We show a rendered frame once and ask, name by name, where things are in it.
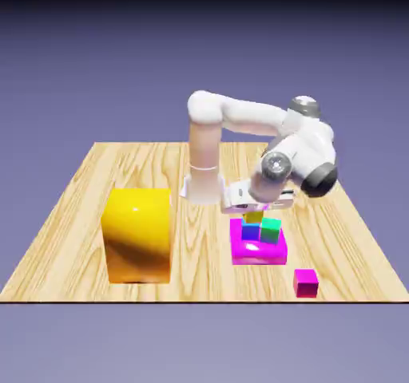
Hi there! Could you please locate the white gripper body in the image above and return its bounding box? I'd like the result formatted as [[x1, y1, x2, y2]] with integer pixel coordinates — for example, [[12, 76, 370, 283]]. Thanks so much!
[[220, 180, 296, 215]]

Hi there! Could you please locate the small yellow cube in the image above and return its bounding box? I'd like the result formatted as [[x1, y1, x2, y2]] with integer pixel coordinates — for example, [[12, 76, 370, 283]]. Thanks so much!
[[242, 211, 265, 225]]

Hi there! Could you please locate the small blue cube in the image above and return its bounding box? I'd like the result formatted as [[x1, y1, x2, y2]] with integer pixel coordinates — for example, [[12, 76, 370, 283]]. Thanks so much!
[[240, 222, 261, 242]]

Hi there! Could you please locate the small green cube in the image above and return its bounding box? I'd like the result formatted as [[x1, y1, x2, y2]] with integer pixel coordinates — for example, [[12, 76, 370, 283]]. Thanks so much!
[[259, 217, 283, 246]]

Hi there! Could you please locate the small magenta cube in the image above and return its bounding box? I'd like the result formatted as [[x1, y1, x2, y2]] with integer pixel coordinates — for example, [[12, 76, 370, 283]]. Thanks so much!
[[292, 268, 320, 298]]

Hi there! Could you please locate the large magenta box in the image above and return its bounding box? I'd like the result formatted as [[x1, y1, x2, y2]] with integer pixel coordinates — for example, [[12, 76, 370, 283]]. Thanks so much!
[[229, 217, 288, 266]]

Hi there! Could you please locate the large yellow box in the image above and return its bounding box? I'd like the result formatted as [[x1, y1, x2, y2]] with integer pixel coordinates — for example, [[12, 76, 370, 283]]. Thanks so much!
[[101, 188, 174, 284]]

